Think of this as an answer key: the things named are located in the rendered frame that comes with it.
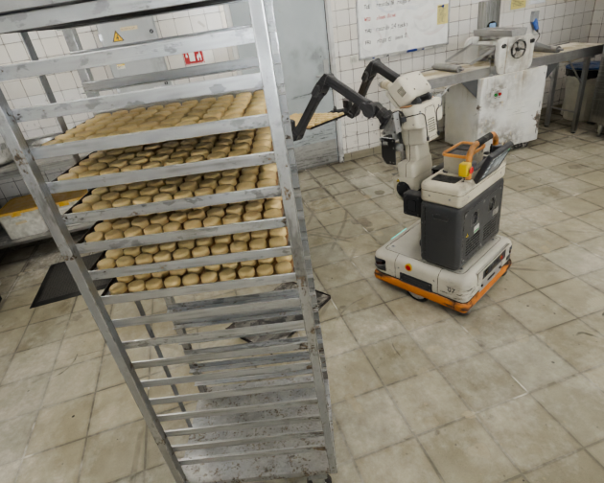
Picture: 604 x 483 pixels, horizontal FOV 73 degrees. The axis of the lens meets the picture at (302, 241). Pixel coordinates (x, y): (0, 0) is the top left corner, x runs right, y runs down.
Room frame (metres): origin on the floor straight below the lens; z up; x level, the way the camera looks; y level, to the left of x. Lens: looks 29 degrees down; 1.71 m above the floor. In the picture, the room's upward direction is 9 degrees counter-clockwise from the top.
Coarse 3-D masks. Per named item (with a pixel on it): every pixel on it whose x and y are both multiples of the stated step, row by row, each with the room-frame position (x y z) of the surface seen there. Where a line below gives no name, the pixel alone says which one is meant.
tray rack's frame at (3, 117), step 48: (0, 0) 0.97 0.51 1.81; (48, 0) 0.97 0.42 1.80; (0, 96) 0.99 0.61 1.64; (48, 96) 1.21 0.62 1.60; (96, 96) 1.43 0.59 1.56; (48, 192) 1.00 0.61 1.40; (96, 288) 1.01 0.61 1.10; (240, 384) 1.44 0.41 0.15; (240, 432) 1.17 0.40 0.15; (192, 480) 0.99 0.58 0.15; (240, 480) 0.96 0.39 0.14
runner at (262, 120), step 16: (160, 128) 0.99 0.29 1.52; (176, 128) 0.99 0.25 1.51; (192, 128) 0.99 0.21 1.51; (208, 128) 0.98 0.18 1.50; (224, 128) 0.98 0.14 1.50; (240, 128) 0.98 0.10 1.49; (64, 144) 1.00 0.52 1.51; (80, 144) 1.00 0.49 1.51; (96, 144) 1.00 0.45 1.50; (112, 144) 1.00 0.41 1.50; (128, 144) 0.99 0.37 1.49; (144, 144) 0.99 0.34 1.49
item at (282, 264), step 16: (288, 256) 1.08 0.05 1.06; (160, 272) 1.10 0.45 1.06; (176, 272) 1.09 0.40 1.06; (192, 272) 1.09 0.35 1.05; (208, 272) 1.06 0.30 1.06; (224, 272) 1.04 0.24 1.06; (240, 272) 1.03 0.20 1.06; (256, 272) 1.05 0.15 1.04; (272, 272) 1.03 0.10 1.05; (288, 272) 1.01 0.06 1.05; (112, 288) 1.05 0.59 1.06; (128, 288) 1.04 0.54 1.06; (144, 288) 1.05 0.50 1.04
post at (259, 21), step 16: (256, 0) 0.94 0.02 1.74; (256, 16) 0.94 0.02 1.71; (256, 32) 0.94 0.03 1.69; (256, 48) 0.95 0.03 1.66; (272, 64) 0.94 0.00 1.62; (272, 80) 0.94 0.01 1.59; (272, 96) 0.94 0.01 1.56; (272, 112) 0.94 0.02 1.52; (272, 128) 0.94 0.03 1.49; (288, 160) 0.94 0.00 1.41; (288, 176) 0.94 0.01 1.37; (288, 192) 0.94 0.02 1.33; (288, 208) 0.94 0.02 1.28; (288, 224) 0.94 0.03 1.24; (304, 272) 0.94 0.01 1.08; (304, 288) 0.94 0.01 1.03; (304, 304) 0.94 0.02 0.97; (304, 320) 0.94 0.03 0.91; (320, 368) 0.94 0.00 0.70; (320, 384) 0.94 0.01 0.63; (320, 400) 0.94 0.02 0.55; (320, 416) 0.94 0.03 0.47; (336, 464) 0.94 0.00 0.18
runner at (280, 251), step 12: (240, 252) 0.98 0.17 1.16; (252, 252) 0.98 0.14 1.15; (264, 252) 0.98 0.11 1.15; (276, 252) 0.98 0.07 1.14; (288, 252) 0.98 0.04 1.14; (144, 264) 1.00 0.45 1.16; (156, 264) 1.00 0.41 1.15; (168, 264) 0.99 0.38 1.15; (180, 264) 0.99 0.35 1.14; (192, 264) 0.99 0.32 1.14; (204, 264) 0.99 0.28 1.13; (96, 276) 1.01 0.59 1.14; (108, 276) 1.00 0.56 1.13; (120, 276) 1.00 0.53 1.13
